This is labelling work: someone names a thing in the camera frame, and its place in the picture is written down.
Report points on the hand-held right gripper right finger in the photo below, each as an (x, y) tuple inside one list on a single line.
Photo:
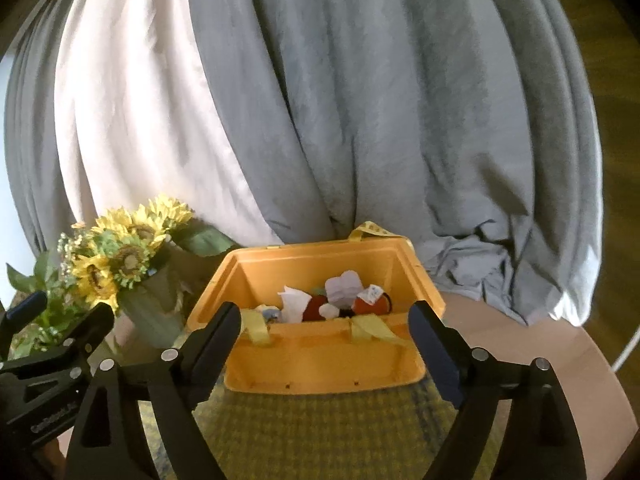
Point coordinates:
[(435, 355)]

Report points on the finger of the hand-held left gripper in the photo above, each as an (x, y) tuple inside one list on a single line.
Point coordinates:
[(25, 310), (92, 327)]

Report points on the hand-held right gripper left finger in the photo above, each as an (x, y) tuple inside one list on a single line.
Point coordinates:
[(215, 355)]

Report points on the light blue tissue packet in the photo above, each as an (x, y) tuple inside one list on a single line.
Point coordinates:
[(270, 312)]

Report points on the mouse plush toy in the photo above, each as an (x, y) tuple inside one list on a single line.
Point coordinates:
[(362, 306)]

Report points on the white cloth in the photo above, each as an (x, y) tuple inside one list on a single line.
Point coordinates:
[(296, 302)]

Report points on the orange plastic crate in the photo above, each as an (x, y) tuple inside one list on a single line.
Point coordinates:
[(320, 360)]

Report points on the red fluffy pompom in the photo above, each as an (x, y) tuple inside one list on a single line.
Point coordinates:
[(315, 309)]

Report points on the lavender knitted cloth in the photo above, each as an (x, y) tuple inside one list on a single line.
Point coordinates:
[(345, 286)]

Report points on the green leafy plant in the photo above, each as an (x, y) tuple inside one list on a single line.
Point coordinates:
[(47, 310)]

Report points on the green ribbed vase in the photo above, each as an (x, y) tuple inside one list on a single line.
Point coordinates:
[(152, 310)]

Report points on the sunflower bouquet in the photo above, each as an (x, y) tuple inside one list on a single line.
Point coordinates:
[(125, 255)]

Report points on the yellow blue plaid mat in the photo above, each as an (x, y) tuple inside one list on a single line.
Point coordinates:
[(325, 435)]

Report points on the white curtain lining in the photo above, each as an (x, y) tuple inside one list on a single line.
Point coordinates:
[(575, 310)]

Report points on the white hoop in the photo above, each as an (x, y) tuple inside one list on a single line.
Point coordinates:
[(627, 350)]

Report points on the pale pink curtain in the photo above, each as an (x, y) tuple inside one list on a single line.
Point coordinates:
[(140, 110)]

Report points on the grey curtain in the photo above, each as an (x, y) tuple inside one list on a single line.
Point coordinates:
[(375, 110)]

